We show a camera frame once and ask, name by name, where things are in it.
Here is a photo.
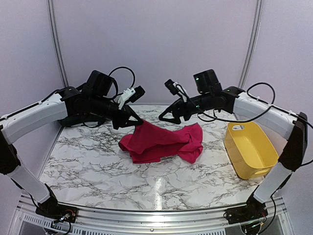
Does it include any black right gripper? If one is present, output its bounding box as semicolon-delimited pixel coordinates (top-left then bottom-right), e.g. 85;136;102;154
158;92;213;125

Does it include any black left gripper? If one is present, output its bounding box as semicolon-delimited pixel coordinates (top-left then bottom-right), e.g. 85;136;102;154
89;94;143;129

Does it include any pink garment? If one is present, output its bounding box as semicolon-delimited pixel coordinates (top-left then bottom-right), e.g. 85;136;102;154
118;121;203;164

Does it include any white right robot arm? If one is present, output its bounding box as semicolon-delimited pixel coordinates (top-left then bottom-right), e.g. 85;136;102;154
158;70;310;219

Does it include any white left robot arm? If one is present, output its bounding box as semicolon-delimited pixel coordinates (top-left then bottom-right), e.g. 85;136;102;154
0;70;145;218

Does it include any yellow laundry basket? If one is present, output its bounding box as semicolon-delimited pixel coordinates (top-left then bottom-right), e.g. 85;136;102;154
224;122;279;180

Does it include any dark green plaid garment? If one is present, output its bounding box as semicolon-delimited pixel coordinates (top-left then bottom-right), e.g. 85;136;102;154
58;115;106;128

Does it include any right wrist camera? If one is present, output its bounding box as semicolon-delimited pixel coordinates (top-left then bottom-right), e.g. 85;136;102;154
164;79;189;102

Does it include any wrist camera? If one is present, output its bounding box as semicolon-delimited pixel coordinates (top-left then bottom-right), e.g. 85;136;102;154
164;79;189;102
117;86;145;110

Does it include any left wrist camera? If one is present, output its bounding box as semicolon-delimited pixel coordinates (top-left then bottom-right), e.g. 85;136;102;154
117;86;145;110

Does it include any right corner wall post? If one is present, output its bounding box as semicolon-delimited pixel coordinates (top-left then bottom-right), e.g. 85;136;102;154
238;0;263;88

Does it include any corner wall post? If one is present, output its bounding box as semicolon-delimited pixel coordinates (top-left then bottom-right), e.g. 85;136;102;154
238;0;263;88
46;0;69;87

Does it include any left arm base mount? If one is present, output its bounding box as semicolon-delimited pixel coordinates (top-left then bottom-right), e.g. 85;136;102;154
36;204;78;223

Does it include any aluminium front rail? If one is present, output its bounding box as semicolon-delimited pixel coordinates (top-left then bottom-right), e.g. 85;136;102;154
8;194;294;235

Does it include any left corner wall post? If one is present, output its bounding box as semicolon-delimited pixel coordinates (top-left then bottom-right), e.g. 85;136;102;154
46;0;69;87

